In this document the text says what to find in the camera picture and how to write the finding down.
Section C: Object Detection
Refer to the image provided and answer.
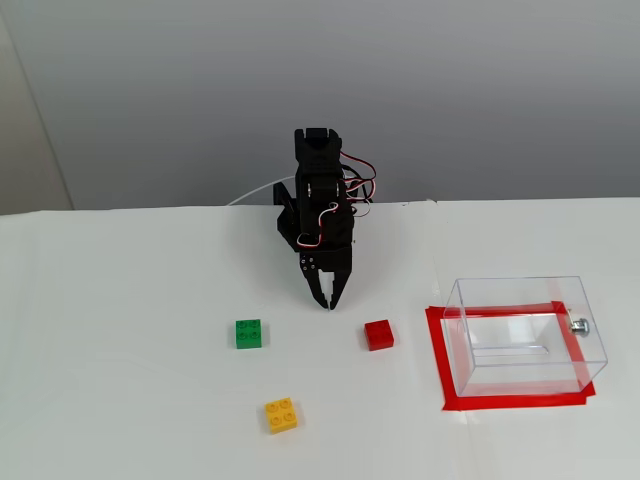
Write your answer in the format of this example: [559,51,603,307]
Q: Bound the yellow lego brick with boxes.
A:
[263,396,300,435]

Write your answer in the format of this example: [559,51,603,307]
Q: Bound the green lego brick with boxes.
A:
[234,318,269,351]

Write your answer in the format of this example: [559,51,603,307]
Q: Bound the looped wrist servo wire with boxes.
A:
[339,152,378,219]

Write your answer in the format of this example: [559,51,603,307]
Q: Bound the red tape frame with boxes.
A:
[424,300,597,413]

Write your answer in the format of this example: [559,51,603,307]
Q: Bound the gripper servo wire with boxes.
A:
[296,199,339,249]

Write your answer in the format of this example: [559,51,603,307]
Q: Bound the silver metal box lock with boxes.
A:
[566,309,592,338]

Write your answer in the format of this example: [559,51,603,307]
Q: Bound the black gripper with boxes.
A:
[299,198,355,312]

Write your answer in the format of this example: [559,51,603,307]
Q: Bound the red lego brick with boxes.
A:
[363,318,395,352]

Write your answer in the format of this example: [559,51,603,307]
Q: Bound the transparent plastic box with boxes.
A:
[443,275,609,399]

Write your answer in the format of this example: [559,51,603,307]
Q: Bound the white cable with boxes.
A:
[227,175,299,207]

